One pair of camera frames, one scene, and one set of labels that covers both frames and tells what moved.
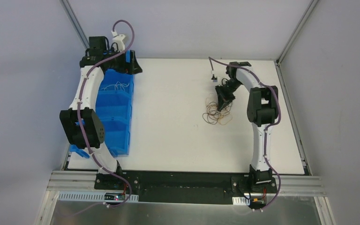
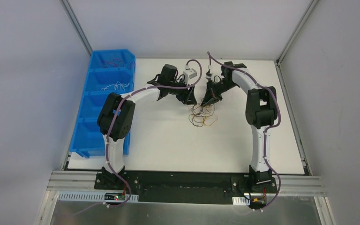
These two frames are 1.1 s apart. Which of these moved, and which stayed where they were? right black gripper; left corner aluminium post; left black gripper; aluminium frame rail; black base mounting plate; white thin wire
Moved: right black gripper; left black gripper
Stayed: white thin wire; black base mounting plate; aluminium frame rail; left corner aluminium post
